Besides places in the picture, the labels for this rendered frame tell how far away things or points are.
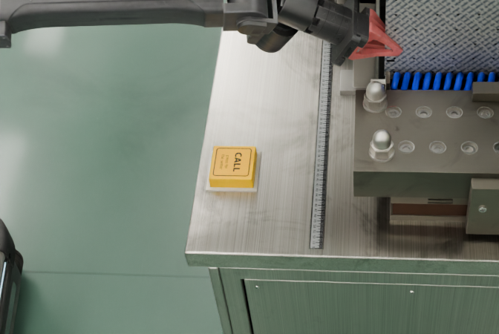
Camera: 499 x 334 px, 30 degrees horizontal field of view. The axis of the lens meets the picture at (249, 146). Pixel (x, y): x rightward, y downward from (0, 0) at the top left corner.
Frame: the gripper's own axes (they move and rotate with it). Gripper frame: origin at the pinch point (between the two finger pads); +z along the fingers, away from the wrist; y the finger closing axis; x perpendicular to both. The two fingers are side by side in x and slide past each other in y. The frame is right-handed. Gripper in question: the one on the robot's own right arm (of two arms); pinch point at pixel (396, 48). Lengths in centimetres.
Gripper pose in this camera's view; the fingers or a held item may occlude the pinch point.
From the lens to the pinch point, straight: 142.8
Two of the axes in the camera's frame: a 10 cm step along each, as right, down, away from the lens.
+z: 9.1, 3.3, 2.6
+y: -0.9, 7.7, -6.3
